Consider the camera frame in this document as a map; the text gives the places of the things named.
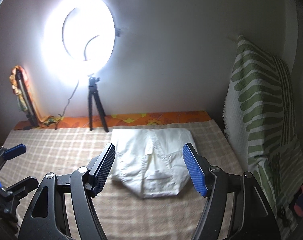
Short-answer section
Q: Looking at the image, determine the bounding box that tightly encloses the bright ring light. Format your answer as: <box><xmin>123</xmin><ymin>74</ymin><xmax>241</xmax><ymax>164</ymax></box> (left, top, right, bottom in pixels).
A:
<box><xmin>40</xmin><ymin>0</ymin><xmax>116</xmax><ymax>84</ymax></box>

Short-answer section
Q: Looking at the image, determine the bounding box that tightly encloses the green striped pillow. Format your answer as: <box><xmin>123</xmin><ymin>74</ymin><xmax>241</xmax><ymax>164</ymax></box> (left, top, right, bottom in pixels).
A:
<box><xmin>272</xmin><ymin>56</ymin><xmax>303</xmax><ymax>210</ymax></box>

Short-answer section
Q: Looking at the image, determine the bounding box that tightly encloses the orange floral bed cover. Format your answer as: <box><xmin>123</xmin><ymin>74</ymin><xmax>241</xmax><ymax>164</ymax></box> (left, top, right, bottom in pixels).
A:
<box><xmin>14</xmin><ymin>109</ymin><xmax>213</xmax><ymax>131</ymax></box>

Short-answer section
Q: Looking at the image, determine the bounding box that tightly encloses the black mini tripod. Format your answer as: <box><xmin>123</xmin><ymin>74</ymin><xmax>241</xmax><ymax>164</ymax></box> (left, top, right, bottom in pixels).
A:
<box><xmin>88</xmin><ymin>75</ymin><xmax>109</xmax><ymax>133</ymax></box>

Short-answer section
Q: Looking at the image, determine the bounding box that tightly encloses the colourful floral cloth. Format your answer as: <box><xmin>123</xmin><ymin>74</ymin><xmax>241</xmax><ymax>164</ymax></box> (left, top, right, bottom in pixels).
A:
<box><xmin>9</xmin><ymin>65</ymin><xmax>60</xmax><ymax>127</ymax></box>

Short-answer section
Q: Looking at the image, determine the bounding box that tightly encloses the folded light stand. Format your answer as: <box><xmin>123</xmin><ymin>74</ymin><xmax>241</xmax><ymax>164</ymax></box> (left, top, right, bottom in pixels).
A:
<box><xmin>15</xmin><ymin>69</ymin><xmax>39</xmax><ymax>127</ymax></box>

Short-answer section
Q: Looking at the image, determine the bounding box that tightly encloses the black power cable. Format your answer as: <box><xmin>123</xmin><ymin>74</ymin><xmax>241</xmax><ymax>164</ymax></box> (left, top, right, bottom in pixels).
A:
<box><xmin>54</xmin><ymin>80</ymin><xmax>80</xmax><ymax>131</ymax></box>

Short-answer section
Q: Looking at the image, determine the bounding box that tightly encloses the green leaf patterned pillow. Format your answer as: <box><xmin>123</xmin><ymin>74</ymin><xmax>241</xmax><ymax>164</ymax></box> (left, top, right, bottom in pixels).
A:
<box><xmin>224</xmin><ymin>35</ymin><xmax>284</xmax><ymax>211</ymax></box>

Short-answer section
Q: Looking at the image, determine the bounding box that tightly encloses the white cotton shirt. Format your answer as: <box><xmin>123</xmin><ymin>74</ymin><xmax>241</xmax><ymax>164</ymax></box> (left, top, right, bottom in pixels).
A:
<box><xmin>110</xmin><ymin>128</ymin><xmax>195</xmax><ymax>198</ymax></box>

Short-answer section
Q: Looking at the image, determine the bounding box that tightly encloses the beige plaid bed sheet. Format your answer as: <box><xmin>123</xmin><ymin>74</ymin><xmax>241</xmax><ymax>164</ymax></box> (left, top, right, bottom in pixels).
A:
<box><xmin>0</xmin><ymin>120</ymin><xmax>242</xmax><ymax>239</ymax></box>

